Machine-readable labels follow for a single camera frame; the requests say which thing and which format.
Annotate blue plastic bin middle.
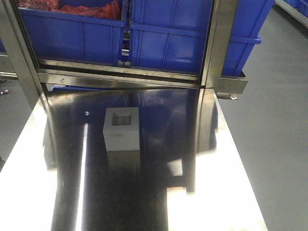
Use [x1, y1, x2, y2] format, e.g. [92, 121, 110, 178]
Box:
[129, 0, 213, 73]

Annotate blue bin with red items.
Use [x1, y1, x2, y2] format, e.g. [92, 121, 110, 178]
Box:
[19, 0, 128, 64]

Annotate stainless steel shelf frame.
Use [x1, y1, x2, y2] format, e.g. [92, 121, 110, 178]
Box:
[0, 0, 247, 107]

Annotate blue plastic bin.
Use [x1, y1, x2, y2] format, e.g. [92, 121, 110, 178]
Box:
[129, 0, 213, 73]
[222, 0, 274, 76]

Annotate blue plastic bin right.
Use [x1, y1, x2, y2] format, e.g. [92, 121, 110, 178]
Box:
[222, 0, 274, 76]

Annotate red mesh bagged items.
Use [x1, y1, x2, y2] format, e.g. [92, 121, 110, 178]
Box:
[16, 0, 121, 20]

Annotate gray square hollow base block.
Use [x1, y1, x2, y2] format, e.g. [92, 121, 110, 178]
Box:
[103, 107, 140, 152]

